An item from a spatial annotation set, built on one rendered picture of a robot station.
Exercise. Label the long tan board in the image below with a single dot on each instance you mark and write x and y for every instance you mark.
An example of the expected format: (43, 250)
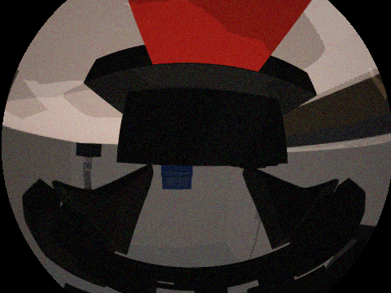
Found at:
(355, 116)

